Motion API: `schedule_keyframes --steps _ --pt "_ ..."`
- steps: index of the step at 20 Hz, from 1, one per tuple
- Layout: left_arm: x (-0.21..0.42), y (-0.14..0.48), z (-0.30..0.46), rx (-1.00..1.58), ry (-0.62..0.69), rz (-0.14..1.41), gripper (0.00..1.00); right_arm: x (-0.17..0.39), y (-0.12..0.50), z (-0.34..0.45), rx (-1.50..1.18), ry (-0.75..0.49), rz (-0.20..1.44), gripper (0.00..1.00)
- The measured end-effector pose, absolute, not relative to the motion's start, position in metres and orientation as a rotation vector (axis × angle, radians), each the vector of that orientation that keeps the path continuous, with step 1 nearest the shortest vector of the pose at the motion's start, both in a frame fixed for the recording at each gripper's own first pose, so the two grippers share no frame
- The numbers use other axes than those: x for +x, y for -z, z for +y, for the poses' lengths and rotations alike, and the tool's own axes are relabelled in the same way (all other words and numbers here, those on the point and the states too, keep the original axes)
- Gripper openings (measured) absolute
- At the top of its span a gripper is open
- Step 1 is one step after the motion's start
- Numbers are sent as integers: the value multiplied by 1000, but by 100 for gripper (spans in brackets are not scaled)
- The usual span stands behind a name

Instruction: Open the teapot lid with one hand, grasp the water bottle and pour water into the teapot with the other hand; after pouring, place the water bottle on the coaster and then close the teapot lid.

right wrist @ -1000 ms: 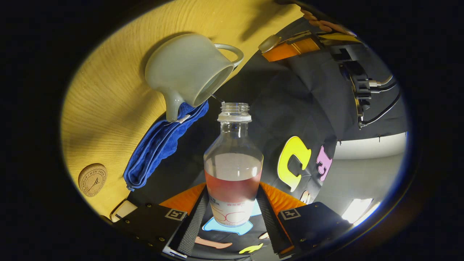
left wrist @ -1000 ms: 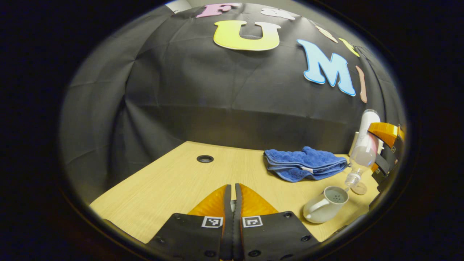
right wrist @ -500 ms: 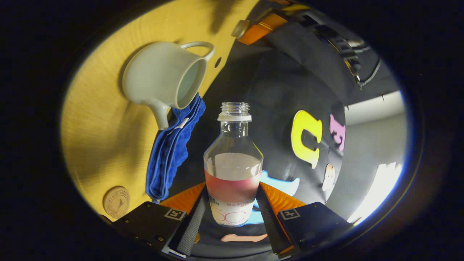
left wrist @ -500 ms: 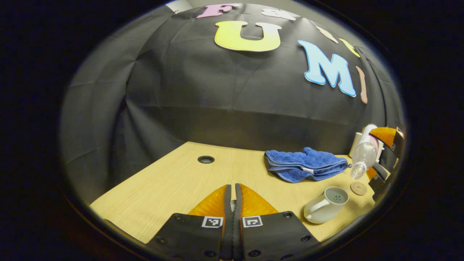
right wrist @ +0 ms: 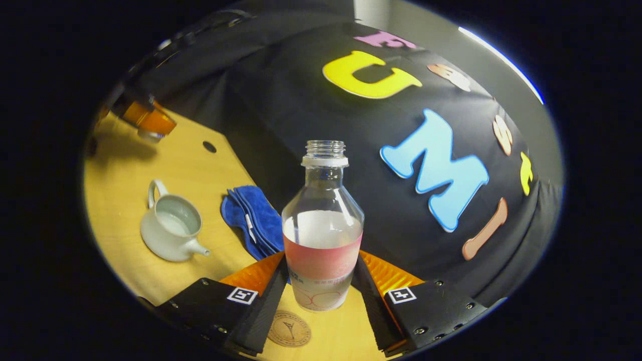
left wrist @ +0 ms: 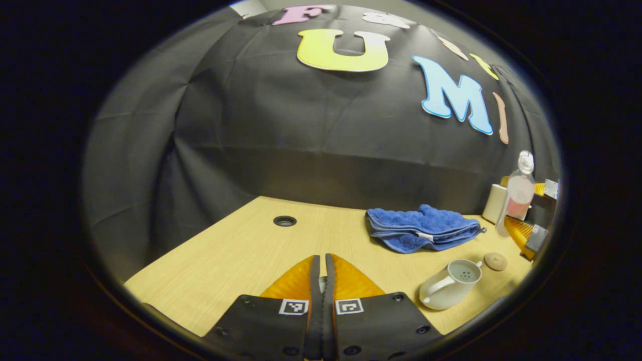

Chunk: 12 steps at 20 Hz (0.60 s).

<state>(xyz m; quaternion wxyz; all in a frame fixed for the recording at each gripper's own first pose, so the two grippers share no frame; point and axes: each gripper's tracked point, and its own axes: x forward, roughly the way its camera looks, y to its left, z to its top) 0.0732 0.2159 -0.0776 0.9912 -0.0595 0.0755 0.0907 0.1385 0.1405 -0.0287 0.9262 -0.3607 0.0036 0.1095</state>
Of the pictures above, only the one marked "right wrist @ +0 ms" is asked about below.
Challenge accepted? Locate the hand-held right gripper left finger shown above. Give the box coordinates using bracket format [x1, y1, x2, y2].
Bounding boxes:
[155, 251, 289, 357]

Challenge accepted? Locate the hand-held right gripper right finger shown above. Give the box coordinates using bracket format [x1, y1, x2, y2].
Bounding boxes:
[351, 250, 490, 357]

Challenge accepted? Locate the white teacup lid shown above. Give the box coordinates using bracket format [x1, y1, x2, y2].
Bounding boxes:
[136, 128, 166, 144]

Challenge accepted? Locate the round wooden coaster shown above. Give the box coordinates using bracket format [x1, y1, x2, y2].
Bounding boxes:
[267, 310, 312, 348]

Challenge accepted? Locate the clear water bottle pink label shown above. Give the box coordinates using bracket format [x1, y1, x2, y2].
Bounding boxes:
[281, 140, 365, 312]

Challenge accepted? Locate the white ceramic teacup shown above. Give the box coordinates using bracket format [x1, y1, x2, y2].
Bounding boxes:
[140, 179, 211, 263]

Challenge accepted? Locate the blue folded towel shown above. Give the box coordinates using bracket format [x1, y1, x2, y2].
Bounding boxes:
[221, 186, 285, 261]

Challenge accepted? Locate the black backdrop cloth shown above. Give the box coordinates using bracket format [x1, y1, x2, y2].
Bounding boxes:
[125, 20, 565, 301]

